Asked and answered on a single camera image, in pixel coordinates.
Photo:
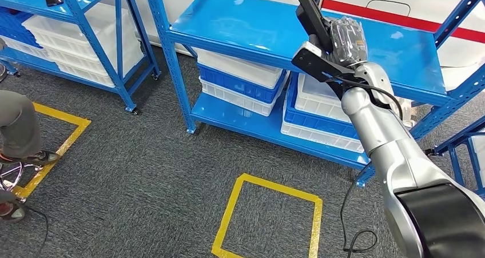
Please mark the black plastic panel part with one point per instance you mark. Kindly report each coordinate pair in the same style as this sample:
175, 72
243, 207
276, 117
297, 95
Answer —
310, 17

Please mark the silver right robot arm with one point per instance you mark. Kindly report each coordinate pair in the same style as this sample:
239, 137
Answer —
379, 127

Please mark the blue plastic crate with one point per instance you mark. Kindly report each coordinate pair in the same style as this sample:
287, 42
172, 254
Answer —
15, 25
314, 121
235, 84

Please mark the yellow floor tape square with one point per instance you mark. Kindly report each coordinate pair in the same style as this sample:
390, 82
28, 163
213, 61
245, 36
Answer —
60, 114
280, 188

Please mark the person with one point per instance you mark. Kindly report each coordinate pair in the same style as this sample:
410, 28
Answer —
19, 123

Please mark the chrome stool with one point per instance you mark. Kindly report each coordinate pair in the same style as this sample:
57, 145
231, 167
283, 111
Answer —
11, 174

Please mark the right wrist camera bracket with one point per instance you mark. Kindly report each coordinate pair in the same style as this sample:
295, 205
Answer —
314, 65

